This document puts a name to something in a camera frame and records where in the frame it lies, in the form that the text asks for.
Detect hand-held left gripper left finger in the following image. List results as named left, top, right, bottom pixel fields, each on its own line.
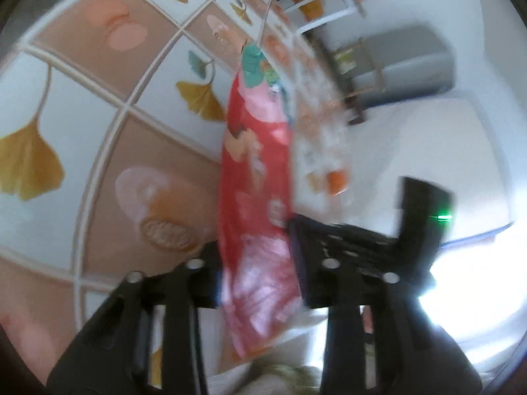
left=46, top=241, right=226, bottom=395

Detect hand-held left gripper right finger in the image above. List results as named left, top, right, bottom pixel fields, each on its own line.
left=287, top=218, right=483, bottom=395

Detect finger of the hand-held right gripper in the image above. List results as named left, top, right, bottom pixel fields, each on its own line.
left=298, top=215, right=398, bottom=275

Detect red snack packet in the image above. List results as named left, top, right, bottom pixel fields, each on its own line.
left=217, top=43, right=308, bottom=359

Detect white mattress with blue edge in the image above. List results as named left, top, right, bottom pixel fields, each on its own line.
left=350, top=94, right=516, bottom=240

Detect fluffy white green clothing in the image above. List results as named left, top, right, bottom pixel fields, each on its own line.
left=206, top=360, right=324, bottom=395

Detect grey refrigerator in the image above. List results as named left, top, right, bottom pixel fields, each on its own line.
left=342, top=25, right=458, bottom=108

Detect wooden chair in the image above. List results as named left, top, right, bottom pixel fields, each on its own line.
left=313, top=37, right=388, bottom=126

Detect green white bag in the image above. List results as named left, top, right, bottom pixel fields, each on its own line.
left=335, top=47, right=357, bottom=73

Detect ginkgo print tablecloth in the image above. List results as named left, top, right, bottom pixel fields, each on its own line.
left=0, top=0, right=355, bottom=384

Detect white metal rack table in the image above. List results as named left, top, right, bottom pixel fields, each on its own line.
left=263, top=0, right=368, bottom=36

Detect orange bag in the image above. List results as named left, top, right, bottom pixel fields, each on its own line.
left=288, top=0, right=327, bottom=20

